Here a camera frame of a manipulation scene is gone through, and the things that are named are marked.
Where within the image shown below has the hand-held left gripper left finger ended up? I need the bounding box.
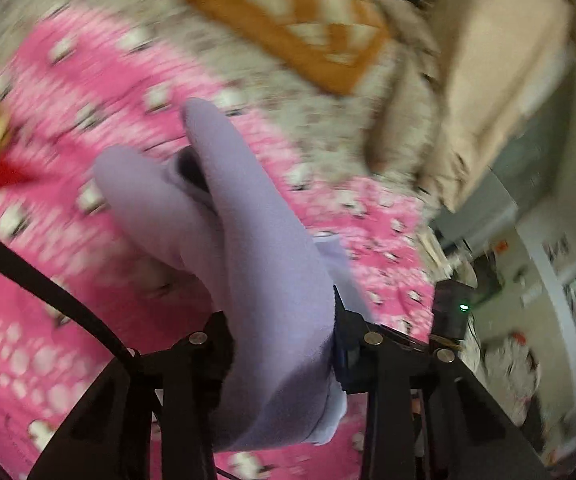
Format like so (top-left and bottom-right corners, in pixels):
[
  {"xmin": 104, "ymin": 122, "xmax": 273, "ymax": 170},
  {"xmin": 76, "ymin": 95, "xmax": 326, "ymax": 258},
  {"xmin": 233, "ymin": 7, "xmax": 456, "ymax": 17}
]
[{"xmin": 28, "ymin": 311, "xmax": 235, "ymax": 480}]

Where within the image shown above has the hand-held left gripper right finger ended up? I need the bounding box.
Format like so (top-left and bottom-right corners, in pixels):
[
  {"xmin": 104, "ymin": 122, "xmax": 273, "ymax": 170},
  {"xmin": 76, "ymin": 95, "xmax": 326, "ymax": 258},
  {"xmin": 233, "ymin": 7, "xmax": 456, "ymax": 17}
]
[{"xmin": 331, "ymin": 285, "xmax": 554, "ymax": 480}]

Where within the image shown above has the lilac fleece garment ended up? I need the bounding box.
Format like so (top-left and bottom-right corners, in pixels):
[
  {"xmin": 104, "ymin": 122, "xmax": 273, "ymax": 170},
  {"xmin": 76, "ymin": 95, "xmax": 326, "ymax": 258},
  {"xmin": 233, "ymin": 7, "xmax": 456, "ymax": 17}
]
[{"xmin": 92, "ymin": 97, "xmax": 371, "ymax": 453}]

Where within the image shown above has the pink penguin print blanket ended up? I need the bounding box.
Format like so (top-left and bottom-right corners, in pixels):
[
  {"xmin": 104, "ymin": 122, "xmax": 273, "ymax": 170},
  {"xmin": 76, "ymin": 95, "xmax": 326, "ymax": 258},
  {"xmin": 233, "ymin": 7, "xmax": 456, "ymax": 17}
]
[{"xmin": 0, "ymin": 7, "xmax": 436, "ymax": 480}]

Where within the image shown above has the beige pillow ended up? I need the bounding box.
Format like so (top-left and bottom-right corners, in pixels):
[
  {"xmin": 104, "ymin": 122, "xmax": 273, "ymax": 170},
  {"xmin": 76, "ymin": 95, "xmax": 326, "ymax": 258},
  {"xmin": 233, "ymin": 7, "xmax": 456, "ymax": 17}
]
[{"xmin": 363, "ymin": 0, "xmax": 576, "ymax": 211}]

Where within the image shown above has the orange checkered pillow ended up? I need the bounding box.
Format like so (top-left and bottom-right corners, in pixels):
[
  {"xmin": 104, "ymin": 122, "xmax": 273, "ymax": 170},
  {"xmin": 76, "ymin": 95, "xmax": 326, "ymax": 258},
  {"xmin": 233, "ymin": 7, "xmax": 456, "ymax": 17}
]
[{"xmin": 180, "ymin": 0, "xmax": 391, "ymax": 96}]

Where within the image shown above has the floral bed sheet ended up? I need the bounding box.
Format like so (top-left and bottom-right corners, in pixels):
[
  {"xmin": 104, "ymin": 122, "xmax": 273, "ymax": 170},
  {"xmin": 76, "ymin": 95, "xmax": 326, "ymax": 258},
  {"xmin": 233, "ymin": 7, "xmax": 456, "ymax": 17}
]
[{"xmin": 0, "ymin": 0, "xmax": 449, "ymax": 211}]

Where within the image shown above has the black cable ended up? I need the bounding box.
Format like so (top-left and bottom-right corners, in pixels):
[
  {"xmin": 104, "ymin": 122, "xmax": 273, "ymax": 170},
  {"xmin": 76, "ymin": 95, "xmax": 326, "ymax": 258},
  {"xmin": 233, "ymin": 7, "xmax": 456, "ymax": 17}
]
[{"xmin": 0, "ymin": 220, "xmax": 141, "ymax": 361}]

